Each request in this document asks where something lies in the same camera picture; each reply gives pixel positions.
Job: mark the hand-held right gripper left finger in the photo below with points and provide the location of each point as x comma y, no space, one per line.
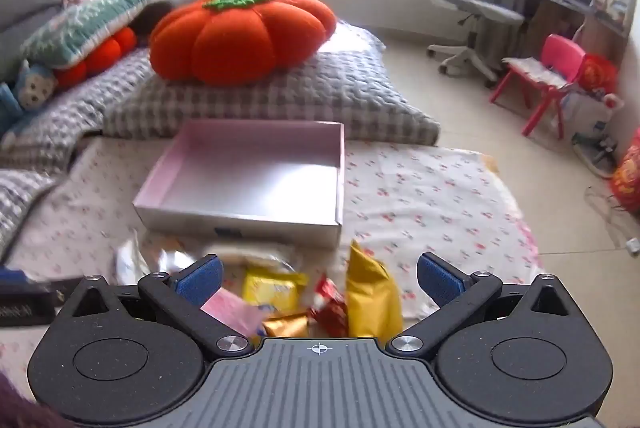
202,282

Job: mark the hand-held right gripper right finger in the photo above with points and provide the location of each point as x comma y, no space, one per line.
440,280

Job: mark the yellow cracker packet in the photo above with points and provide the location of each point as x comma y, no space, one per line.
272,290

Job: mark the large golden snack bag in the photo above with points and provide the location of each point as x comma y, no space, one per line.
372,303

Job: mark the white grey snack packet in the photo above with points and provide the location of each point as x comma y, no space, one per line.
127,260

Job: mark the gold brown snack wrapper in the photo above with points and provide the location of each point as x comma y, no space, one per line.
285,325

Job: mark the red white snack packet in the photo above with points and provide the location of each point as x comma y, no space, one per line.
332,308

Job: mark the pink cardboard box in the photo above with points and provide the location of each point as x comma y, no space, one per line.
240,167

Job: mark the pink snack packet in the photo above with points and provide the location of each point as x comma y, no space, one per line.
232,313

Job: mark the clear rice cracker packet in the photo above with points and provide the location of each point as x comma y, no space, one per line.
260,255

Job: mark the cherry print bed sheet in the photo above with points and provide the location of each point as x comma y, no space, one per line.
425,198

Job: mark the dark maroon cloth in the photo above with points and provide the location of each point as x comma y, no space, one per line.
20,403

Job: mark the grey checkered quilt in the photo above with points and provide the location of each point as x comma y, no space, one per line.
60,122

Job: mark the blue plush toy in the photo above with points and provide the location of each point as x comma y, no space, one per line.
32,90

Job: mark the red bag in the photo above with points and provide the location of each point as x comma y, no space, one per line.
629,178
597,75

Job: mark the grey checkered pillow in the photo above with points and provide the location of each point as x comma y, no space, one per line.
325,97

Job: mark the white bag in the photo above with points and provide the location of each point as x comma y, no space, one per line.
585,115

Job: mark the patterned cloth on chair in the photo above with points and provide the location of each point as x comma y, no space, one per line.
535,70

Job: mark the orange red plush toy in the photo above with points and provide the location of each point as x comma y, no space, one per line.
100,57

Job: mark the orange pumpkin cushion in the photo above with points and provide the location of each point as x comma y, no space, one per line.
240,37

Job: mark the pink plastic child chair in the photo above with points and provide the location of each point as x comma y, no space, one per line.
562,50

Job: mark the dark grey cushion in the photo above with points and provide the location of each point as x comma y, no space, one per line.
155,12

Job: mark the grey office chair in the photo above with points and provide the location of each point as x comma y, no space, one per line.
480,2

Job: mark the green patterned pillow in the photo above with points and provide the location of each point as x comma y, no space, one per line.
85,25

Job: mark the plain grey blanket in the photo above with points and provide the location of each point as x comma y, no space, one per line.
25,7

